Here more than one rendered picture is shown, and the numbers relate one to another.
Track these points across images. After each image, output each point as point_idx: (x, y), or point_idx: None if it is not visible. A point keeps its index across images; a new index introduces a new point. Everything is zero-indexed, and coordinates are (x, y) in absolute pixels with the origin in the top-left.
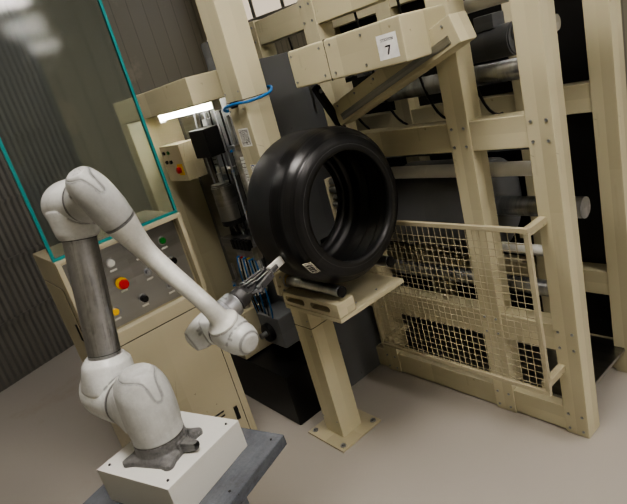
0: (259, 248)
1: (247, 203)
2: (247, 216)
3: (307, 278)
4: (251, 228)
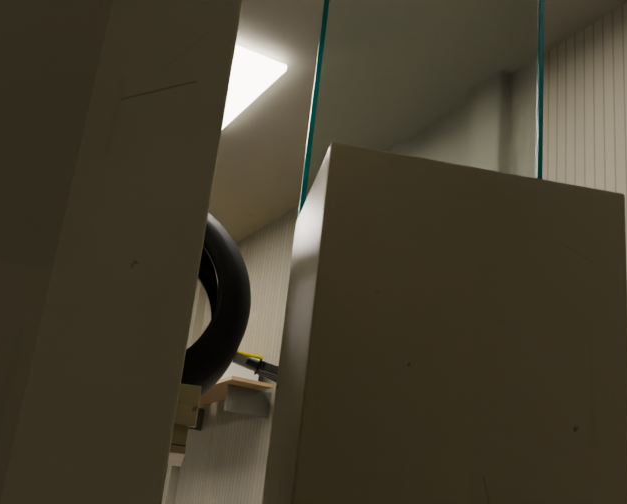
0: (242, 335)
1: (246, 270)
2: (248, 287)
3: (201, 394)
4: (250, 305)
